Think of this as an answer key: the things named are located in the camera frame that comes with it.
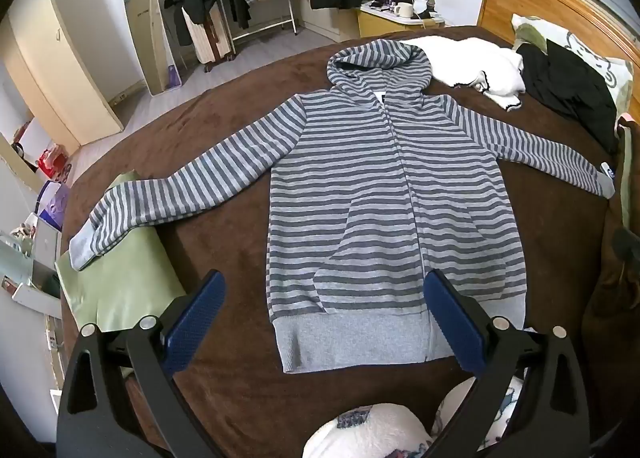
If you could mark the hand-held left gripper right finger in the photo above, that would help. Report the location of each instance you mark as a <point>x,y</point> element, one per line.
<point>455,323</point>

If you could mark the beige suitcase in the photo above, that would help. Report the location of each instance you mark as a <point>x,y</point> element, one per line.
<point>210,38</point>

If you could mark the black hanging garment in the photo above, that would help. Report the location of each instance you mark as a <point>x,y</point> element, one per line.
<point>240,8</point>

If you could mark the purple bag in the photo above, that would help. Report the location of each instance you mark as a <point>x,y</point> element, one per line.
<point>55,203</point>

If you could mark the cream wardrobe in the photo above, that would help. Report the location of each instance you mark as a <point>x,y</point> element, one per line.
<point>55,53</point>

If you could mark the green folded cloth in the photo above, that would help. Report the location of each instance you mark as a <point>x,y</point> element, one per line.
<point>120,283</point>

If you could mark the yellow nightstand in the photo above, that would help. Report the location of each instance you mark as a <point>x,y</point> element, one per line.
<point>372,23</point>

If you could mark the olive green cloth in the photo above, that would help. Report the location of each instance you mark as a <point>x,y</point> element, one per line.
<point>622,163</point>

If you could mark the printed pillow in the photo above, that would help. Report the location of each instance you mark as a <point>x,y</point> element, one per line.
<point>600,58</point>

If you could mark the white garment black trim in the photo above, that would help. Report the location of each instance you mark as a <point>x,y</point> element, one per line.
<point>465,61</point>

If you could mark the grey striped hoodie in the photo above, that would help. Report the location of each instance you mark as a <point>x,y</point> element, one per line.
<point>360,178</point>

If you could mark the standing mirror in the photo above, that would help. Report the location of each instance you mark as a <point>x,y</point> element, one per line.
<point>145,13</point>

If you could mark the white cabinet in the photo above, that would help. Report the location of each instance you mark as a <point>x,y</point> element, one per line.
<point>42,248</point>

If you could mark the white mug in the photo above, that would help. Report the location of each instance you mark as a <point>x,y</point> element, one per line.
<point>404,10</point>

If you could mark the red bag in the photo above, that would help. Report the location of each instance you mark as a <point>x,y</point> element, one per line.
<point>50,163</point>

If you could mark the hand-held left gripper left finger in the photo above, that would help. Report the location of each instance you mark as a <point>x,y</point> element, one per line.
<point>192,323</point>

